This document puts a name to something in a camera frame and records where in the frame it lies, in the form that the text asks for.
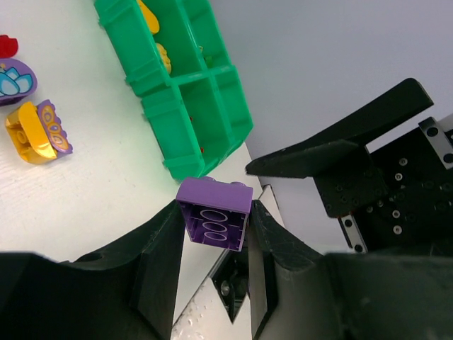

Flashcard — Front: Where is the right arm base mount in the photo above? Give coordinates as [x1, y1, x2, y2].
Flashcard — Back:
[208, 246, 249, 323]

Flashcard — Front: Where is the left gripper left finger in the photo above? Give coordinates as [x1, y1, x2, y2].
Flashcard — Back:
[1, 202, 185, 339]

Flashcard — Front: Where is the red scalloped lego brick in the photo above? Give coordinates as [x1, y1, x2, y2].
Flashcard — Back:
[0, 35, 18, 59]

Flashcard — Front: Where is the pale yellow curved lego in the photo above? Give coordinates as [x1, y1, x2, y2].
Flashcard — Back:
[156, 43, 172, 74]

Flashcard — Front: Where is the green compartment tray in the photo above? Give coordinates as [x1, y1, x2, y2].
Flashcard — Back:
[94, 1, 253, 180]

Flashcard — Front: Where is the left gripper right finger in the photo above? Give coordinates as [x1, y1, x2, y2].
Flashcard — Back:
[247, 200, 452, 339]

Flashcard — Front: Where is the purple butterfly lego piece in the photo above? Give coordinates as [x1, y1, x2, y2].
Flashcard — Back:
[37, 99, 73, 158]

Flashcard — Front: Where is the lavender lego plate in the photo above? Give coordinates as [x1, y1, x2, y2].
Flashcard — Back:
[176, 176, 253, 251]

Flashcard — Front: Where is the purple lotus lego piece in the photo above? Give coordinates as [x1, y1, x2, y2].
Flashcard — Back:
[0, 58, 38, 106]

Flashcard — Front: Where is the dark green curved lego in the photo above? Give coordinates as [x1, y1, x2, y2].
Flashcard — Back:
[204, 55, 214, 69]

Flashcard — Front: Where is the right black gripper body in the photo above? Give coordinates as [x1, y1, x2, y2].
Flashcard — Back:
[314, 116, 452, 253]

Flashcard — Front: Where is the yellow curved lego brick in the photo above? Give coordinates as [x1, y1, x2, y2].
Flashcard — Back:
[5, 101, 57, 165]

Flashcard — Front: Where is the orange yellow curved lego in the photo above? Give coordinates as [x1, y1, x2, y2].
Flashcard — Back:
[137, 0, 160, 35]

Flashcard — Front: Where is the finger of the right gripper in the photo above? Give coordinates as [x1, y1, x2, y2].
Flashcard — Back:
[254, 77, 435, 164]
[245, 139, 370, 179]

